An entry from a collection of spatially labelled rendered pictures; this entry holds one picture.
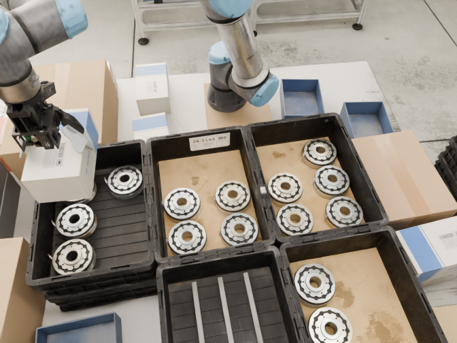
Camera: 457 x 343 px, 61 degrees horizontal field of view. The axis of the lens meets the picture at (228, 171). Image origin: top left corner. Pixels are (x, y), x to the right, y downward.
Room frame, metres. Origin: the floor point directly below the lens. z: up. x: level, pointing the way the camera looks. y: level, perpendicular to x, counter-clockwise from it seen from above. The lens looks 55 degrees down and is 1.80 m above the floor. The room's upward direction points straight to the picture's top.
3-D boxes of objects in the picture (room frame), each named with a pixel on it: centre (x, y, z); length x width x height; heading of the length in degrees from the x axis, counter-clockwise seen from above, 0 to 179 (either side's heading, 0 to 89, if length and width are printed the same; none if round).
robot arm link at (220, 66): (1.05, 0.00, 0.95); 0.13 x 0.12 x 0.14; 43
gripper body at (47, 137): (0.52, 0.38, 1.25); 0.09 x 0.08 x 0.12; 6
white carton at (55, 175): (0.55, 0.38, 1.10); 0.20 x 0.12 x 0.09; 6
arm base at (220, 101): (1.06, 0.01, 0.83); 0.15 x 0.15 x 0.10
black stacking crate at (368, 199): (0.62, -0.23, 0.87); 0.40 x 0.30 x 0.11; 10
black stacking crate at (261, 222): (0.57, 0.06, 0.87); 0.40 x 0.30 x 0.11; 10
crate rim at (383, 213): (0.62, -0.23, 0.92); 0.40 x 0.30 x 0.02; 10
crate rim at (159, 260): (0.57, 0.06, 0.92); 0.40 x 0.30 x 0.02; 10
